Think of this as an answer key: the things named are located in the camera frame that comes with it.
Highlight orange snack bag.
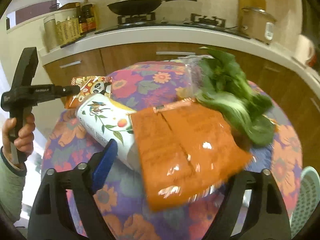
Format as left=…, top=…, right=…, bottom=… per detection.
left=130, top=99, right=252, bottom=212

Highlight green left sleeve forearm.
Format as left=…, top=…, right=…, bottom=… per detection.
left=0, top=147, right=27, bottom=224

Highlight wooden kitchen cabinets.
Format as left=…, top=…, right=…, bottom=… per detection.
left=43, top=42, right=319, bottom=168

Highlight person's left hand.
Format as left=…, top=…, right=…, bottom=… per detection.
left=2, top=113, right=35, bottom=169

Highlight panda print snack packet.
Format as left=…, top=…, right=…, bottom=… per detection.
left=65, top=76, right=112, bottom=109

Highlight light blue perforated basket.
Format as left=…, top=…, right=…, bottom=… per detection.
left=290, top=166, right=320, bottom=238

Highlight white floral paper cup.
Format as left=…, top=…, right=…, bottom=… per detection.
left=75, top=94, right=140, bottom=172

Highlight metal canister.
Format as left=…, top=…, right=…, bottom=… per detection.
left=43, top=15, right=60, bottom=51

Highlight wicker basket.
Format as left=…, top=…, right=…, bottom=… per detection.
left=56, top=17, right=81, bottom=46

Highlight floral tablecloth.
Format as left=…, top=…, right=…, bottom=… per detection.
left=42, top=62, right=302, bottom=239

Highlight dark sauce bottle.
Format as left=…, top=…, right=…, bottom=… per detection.
left=81, top=3, right=97, bottom=33

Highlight black wok with lid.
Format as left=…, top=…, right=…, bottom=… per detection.
left=107, top=0, right=197, bottom=16

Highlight clear plastic bag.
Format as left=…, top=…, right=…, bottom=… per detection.
left=176, top=55, right=216, bottom=100

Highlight green leafy vegetable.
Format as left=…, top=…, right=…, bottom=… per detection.
left=195, top=47, right=274, bottom=147

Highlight black gas stove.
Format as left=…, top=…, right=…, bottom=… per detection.
left=95, top=12, right=250, bottom=39

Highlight white electric kettle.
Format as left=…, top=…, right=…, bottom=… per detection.
left=293, top=34, right=316, bottom=67

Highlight brown rice cooker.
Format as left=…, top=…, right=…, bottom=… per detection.
left=240, top=7, right=277, bottom=44

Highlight wooden cutting board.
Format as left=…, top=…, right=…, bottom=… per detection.
left=238, top=0, right=266, bottom=28

